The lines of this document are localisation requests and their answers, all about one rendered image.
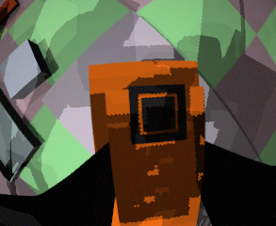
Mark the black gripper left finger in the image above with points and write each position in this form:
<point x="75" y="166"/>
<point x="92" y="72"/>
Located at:
<point x="84" y="198"/>

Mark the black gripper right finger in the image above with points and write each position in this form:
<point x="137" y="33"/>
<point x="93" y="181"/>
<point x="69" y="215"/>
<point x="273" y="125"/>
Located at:
<point x="237" y="191"/>

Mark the grey rectangular tray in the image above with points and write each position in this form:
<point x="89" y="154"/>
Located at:
<point x="17" y="143"/>

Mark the grey cube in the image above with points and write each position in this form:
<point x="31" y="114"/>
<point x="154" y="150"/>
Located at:
<point x="24" y="70"/>

